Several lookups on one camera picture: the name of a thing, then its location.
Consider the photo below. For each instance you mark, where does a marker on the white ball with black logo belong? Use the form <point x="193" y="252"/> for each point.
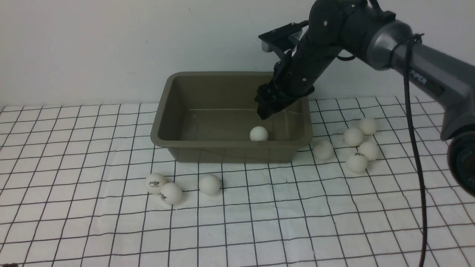
<point x="171" y="193"/>

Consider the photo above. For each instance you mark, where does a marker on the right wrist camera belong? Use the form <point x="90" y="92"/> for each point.
<point x="282" y="39"/>

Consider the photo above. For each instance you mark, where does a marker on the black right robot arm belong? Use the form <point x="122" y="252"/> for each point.
<point x="359" y="29"/>

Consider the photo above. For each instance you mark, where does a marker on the plain white ball left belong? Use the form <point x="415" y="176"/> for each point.
<point x="209" y="184"/>

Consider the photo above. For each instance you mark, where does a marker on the white black-grid tablecloth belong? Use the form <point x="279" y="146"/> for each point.
<point x="73" y="194"/>

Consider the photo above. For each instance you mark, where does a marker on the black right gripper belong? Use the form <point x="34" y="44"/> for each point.
<point x="295" y="76"/>

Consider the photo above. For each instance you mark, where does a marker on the olive plastic bin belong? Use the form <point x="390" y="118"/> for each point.
<point x="206" y="117"/>

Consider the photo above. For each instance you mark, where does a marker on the white ball with red logo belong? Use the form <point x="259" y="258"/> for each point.
<point x="154" y="183"/>

